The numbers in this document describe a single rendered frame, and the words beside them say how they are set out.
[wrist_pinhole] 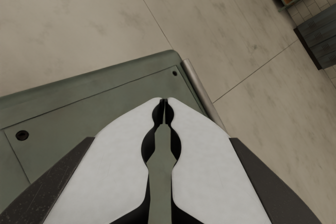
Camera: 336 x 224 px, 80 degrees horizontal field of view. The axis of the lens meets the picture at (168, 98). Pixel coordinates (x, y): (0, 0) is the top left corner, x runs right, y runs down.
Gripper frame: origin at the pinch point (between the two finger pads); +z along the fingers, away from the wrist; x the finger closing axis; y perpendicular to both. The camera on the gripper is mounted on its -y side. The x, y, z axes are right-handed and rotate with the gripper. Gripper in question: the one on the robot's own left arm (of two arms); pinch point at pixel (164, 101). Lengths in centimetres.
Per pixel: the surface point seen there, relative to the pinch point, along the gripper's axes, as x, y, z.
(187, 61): 4.5, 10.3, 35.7
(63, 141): -15.1, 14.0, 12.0
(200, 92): 7.7, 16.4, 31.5
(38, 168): -17.0, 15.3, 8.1
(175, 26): 8, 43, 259
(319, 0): 375, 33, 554
